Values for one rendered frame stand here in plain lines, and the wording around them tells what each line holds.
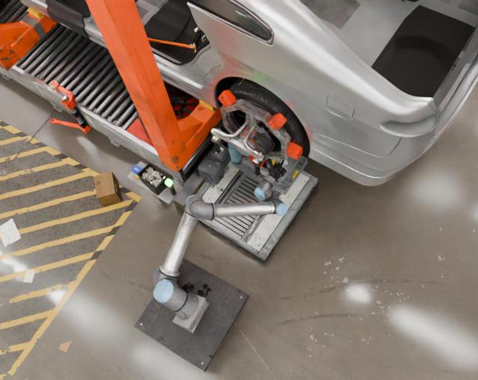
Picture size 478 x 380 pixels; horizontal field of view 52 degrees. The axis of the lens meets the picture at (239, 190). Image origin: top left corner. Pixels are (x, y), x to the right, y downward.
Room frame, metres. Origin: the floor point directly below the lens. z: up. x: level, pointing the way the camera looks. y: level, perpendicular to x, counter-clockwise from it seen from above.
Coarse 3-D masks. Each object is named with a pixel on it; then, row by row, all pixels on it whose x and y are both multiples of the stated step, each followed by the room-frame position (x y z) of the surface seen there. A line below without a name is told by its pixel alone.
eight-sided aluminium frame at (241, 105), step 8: (232, 104) 1.99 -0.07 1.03; (240, 104) 1.91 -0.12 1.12; (248, 104) 1.90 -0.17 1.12; (224, 112) 2.00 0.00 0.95; (248, 112) 1.85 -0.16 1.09; (264, 112) 1.81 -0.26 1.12; (224, 120) 2.01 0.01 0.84; (264, 120) 1.76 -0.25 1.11; (272, 128) 1.72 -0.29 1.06; (280, 128) 1.72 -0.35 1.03; (280, 136) 1.68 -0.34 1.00; (288, 136) 1.69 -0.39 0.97; (288, 144) 1.68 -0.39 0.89; (264, 152) 1.83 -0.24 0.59; (272, 152) 1.77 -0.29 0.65; (280, 152) 1.72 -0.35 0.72; (272, 160) 1.73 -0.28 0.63; (280, 160) 1.67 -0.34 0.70
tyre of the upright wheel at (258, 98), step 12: (240, 84) 2.07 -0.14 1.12; (252, 84) 2.02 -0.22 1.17; (240, 96) 1.99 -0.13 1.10; (252, 96) 1.93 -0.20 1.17; (264, 96) 1.90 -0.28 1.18; (276, 96) 1.89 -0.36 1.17; (276, 108) 1.81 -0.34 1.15; (288, 108) 1.81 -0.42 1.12; (288, 120) 1.74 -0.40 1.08; (288, 132) 1.73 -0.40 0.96; (300, 132) 1.71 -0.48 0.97; (300, 144) 1.67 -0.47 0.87
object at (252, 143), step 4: (248, 128) 1.85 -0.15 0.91; (260, 128) 1.84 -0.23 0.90; (244, 132) 1.83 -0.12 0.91; (256, 132) 1.81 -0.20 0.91; (260, 132) 1.81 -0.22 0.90; (264, 132) 1.83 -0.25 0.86; (240, 136) 1.81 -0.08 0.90; (244, 136) 1.79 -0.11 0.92; (252, 136) 1.78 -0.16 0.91; (240, 140) 1.77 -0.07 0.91; (248, 140) 1.75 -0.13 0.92; (252, 140) 1.75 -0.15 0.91; (248, 144) 1.73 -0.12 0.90; (252, 144) 1.73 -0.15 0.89; (256, 144) 1.74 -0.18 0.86; (236, 148) 1.76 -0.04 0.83; (240, 152) 1.74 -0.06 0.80; (244, 152) 1.71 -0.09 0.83
